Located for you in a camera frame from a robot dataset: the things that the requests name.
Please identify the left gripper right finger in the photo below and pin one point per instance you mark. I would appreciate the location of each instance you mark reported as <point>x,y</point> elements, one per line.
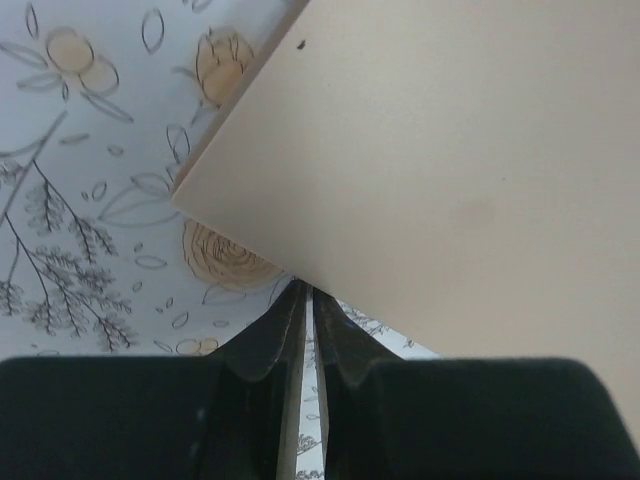
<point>503,418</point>

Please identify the floral table mat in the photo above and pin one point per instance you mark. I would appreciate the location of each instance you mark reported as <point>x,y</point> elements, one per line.
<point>102,103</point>

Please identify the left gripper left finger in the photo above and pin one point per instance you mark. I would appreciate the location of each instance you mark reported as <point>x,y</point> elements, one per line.
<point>230,414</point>

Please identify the brown cardboard folder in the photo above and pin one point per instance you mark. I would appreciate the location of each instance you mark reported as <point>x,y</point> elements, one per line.
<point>466,172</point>

